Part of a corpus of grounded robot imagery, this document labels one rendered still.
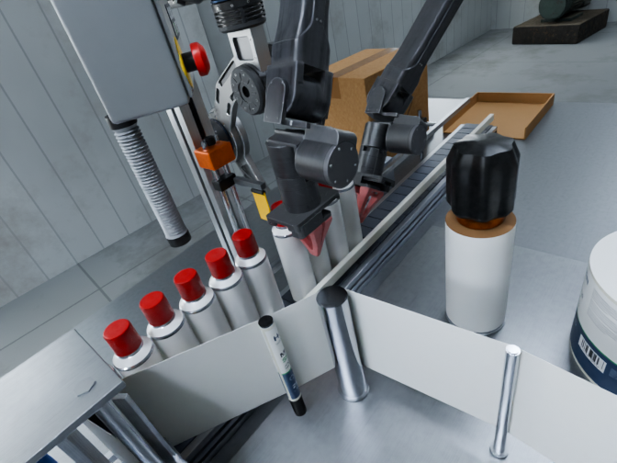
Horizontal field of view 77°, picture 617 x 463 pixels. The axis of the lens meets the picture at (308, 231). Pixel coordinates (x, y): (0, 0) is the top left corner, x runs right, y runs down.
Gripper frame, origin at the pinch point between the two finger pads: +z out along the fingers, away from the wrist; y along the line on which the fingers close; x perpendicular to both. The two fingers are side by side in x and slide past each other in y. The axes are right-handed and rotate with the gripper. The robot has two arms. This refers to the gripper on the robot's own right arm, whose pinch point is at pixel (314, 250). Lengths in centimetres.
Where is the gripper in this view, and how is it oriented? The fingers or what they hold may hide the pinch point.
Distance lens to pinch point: 62.7
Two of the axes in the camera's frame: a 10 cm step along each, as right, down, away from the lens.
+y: 6.4, -5.4, 5.5
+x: -7.4, -2.4, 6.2
